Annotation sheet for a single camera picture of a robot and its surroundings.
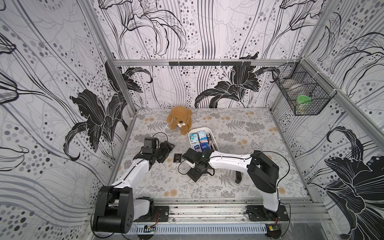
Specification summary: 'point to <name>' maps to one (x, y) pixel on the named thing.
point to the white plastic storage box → (213, 144)
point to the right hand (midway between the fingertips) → (196, 170)
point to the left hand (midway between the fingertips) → (174, 150)
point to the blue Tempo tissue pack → (204, 145)
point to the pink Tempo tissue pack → (196, 146)
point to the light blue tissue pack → (202, 135)
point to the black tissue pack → (177, 158)
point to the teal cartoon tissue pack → (194, 138)
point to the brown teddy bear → (180, 117)
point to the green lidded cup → (303, 104)
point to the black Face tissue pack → (208, 138)
